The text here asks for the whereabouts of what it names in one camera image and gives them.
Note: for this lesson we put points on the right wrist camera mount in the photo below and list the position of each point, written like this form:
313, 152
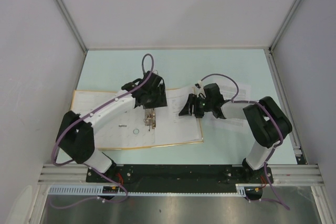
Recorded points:
200, 89

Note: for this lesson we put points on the aluminium frame rail front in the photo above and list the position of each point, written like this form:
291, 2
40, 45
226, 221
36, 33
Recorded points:
284, 175

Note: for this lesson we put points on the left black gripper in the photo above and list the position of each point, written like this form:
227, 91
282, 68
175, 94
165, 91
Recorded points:
160, 100

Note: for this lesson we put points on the aluminium frame post left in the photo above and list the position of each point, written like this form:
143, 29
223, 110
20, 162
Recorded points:
71, 24

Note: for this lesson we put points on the aluminium frame rail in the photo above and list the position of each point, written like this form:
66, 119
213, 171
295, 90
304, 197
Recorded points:
284, 175
284, 103

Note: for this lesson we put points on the aluminium frame post right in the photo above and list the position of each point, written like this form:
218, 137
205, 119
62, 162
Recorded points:
284, 25

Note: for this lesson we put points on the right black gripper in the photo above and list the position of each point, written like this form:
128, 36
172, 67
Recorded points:
191, 100

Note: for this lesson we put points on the yellow lever arch folder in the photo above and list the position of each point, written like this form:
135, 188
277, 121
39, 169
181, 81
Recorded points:
125, 132

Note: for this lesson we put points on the white printed paper sheets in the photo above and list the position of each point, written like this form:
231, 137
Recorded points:
172, 129

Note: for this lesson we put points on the metal lever arch mechanism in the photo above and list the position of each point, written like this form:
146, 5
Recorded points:
150, 118

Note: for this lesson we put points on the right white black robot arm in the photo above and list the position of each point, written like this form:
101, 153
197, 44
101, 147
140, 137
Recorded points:
267, 122

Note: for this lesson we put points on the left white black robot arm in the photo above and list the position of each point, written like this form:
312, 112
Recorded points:
75, 139

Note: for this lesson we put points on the aluminium frame post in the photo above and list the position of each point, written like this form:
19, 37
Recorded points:
284, 25
71, 24

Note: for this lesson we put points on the aluminium frame rail right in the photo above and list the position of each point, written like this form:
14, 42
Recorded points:
284, 103

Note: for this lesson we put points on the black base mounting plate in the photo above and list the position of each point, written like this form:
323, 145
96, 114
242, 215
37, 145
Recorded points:
185, 179

